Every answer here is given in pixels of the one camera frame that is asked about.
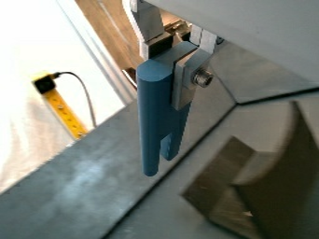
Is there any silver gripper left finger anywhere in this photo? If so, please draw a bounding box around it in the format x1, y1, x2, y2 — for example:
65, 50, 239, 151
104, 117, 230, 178
121, 0, 174, 60

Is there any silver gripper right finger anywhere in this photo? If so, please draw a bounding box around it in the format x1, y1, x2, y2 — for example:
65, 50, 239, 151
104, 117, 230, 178
172, 25, 216, 110

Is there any black curved fixture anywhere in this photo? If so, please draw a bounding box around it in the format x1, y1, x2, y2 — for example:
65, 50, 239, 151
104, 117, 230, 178
182, 102, 319, 239

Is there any black side camera cable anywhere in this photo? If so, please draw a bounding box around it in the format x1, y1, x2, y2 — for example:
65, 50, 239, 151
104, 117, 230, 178
51, 71, 99, 129

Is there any black side camera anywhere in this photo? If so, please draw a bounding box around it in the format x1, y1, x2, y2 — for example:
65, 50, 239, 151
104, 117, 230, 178
33, 76, 56, 94

